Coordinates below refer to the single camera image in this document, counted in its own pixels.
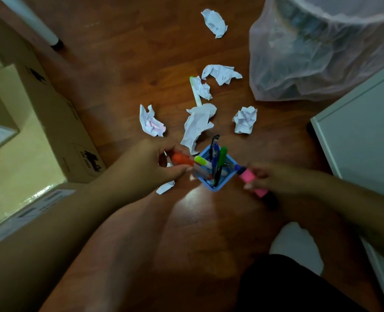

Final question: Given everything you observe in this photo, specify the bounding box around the person's left hand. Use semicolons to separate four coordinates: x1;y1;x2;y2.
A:
113;138;193;205

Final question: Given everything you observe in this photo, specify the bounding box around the person's right hand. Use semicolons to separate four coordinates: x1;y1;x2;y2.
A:
243;162;294;196

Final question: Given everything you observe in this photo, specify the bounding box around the pink highlighter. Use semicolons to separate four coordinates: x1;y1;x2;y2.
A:
234;164;279;209

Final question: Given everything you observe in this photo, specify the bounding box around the orange highlighter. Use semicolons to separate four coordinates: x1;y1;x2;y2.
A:
171;152;196;167

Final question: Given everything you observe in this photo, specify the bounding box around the person's right forearm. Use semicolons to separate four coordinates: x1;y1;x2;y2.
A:
288;172;384;271

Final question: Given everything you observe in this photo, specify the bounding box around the person's left forearm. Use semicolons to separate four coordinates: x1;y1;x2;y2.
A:
0;172;147;312

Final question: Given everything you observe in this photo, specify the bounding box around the small white paper scrap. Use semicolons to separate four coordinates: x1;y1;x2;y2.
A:
156;180;176;195

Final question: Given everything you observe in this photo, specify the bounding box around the yellow-green highlighter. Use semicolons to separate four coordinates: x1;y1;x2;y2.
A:
194;155;228;176

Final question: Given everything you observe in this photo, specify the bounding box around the blue square pen holder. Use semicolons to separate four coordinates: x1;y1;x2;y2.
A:
192;144;242;192

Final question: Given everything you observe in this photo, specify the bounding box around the green marker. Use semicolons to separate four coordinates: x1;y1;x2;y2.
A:
213;146;228;187

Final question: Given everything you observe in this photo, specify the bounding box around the blue pen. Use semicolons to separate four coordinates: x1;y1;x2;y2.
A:
211;142;221;179

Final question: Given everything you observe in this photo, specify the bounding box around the black clip pen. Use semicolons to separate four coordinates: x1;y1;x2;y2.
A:
208;134;220;160

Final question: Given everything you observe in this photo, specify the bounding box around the crumpled white paper ball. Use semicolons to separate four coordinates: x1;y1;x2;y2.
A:
232;106;258;135

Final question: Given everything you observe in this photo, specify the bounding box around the long crumpled white paper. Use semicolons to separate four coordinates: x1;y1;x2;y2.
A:
180;103;217;156

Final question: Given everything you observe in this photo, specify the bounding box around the crumpled paper with pink marks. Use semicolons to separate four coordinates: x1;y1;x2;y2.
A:
139;104;167;138

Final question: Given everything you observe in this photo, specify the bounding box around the white pen with green cap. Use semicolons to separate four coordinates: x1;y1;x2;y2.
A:
189;76;203;107

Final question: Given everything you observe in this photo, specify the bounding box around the person's white sock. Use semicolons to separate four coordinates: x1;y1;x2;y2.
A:
269;221;325;277

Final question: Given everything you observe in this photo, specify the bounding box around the pink plastic bin liner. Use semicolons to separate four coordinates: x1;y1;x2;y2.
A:
249;0;384;102

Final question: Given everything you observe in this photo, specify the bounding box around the white cabinet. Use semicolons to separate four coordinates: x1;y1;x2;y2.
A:
310;58;384;312

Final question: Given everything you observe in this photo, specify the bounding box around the person's black trouser leg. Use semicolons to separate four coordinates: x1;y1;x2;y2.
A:
235;254;370;312

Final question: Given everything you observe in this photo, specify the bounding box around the open cardboard box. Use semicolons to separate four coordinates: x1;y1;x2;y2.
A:
0;6;107;248

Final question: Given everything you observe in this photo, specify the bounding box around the waste bin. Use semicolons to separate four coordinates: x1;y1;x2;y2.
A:
270;0;384;94

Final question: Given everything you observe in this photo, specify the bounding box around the small cardboard box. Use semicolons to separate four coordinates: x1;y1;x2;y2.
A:
0;63;21;159

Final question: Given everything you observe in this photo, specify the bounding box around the white table leg black foot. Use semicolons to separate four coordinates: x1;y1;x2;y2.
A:
0;0;64;51

